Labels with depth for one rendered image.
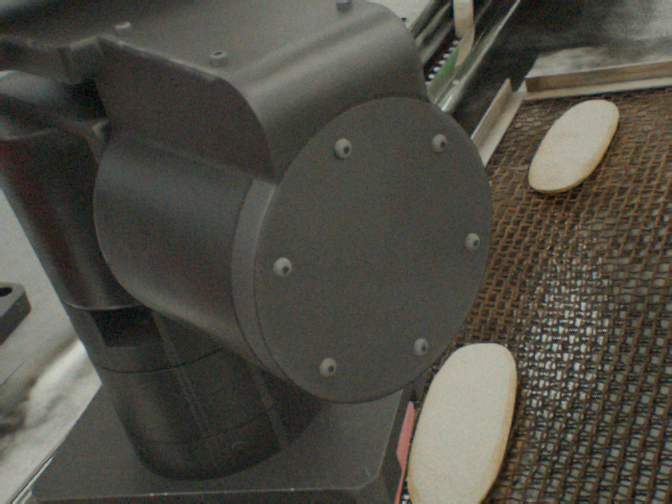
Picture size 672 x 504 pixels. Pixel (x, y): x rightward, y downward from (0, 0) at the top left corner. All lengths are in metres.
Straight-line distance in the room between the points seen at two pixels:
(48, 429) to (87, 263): 0.29
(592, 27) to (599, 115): 0.34
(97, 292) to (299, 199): 0.09
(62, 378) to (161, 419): 0.29
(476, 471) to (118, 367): 0.17
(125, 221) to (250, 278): 0.04
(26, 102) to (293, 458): 0.11
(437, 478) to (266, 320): 0.23
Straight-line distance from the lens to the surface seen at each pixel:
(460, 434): 0.41
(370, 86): 0.18
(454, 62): 0.84
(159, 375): 0.26
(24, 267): 0.74
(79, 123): 0.22
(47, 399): 0.55
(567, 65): 0.73
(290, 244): 0.17
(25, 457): 0.52
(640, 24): 0.96
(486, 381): 0.43
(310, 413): 0.29
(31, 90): 0.25
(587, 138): 0.60
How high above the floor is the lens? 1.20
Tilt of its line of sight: 34 degrees down
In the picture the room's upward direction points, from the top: 8 degrees counter-clockwise
